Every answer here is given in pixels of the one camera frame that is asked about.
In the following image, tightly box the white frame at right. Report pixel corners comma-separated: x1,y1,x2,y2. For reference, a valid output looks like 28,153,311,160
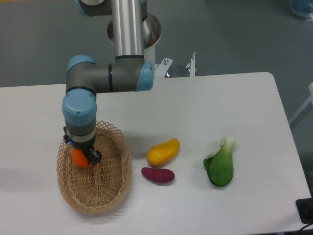
289,83,313,129

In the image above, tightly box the yellow mango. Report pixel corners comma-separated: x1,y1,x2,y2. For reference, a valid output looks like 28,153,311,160
147,138,180,166

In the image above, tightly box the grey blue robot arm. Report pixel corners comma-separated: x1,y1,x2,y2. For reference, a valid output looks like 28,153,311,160
62,0,154,165

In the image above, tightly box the green bok choy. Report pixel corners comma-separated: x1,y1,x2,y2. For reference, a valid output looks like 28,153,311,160
203,136,235,187

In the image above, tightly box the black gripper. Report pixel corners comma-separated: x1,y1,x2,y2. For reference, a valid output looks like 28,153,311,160
63,126,102,165

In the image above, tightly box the blue object top right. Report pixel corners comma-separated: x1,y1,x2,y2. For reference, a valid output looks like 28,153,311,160
289,0,313,22

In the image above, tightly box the orange fruit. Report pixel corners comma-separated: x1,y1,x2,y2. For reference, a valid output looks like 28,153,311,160
71,148,90,167

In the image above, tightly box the purple sweet potato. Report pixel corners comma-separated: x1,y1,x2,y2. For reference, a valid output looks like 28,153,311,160
141,167,175,184

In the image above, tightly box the woven wicker basket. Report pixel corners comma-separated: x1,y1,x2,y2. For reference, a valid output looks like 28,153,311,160
56,121,132,214

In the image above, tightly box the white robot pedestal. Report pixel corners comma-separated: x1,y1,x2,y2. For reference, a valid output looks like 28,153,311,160
107,12,198,79

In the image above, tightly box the black device at edge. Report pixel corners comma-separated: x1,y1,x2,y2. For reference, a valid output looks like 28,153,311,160
295,198,313,224

